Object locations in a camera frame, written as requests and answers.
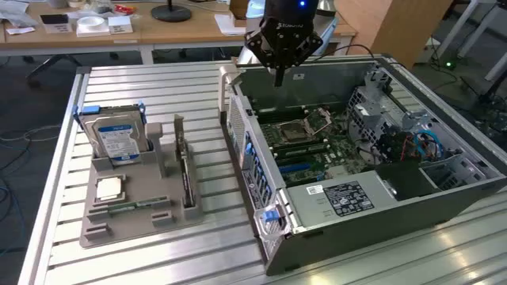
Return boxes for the blue wire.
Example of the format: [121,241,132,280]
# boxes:
[413,129,444,160]

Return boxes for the green motherboard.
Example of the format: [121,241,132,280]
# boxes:
[252,102,381,183]

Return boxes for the wooden desk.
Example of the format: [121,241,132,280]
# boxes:
[0,0,357,57]

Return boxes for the open grey PC case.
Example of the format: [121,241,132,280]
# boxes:
[218,53,507,277]

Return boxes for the white box with black lid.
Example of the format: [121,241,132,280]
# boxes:
[40,14,74,34]

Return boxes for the grey disk bay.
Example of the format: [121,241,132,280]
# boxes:
[419,154,483,192]

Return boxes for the blue floor cable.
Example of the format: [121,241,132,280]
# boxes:
[0,142,28,256]

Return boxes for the hard disk with blue label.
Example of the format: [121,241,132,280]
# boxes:
[72,102,148,167]

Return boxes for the grey parts rack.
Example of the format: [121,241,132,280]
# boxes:
[78,121,206,249]

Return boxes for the silver metal drive cage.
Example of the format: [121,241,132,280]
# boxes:
[345,64,440,158]

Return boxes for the grey floor cable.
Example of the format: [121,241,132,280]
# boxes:
[0,124,60,143]

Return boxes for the green RAM stick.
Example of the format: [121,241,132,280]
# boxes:
[104,199,166,212]
[276,145,329,157]

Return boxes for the black chair base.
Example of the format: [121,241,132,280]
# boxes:
[22,53,120,88]

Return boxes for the white papers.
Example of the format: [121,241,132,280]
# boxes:
[213,13,248,35]

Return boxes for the silver CPU chip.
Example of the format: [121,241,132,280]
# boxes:
[96,178,122,200]

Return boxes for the clear plastic bag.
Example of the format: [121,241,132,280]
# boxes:
[0,1,30,27]

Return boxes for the black cable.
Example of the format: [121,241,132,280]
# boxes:
[307,43,408,69]

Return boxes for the flat white box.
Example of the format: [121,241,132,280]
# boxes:
[74,23,110,38]

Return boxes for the grey power supply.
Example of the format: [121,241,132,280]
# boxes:
[285,171,399,231]

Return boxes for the small white box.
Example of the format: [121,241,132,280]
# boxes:
[106,16,133,35]

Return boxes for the metal socket cover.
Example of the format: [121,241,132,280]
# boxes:
[303,107,339,129]

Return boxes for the blue expansion slot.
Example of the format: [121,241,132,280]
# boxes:
[277,164,311,175]

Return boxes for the CPU socket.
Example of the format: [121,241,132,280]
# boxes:
[277,118,319,143]

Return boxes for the wooden cabinet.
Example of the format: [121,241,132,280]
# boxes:
[336,0,455,68]

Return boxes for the black lamp base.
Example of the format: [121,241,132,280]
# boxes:
[149,0,192,23]

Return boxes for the white tape roll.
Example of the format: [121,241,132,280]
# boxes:
[77,16,104,30]

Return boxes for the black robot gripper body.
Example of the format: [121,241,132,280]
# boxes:
[259,0,317,69]

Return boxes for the graphics card with metal bracket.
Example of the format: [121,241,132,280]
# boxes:
[172,114,197,208]

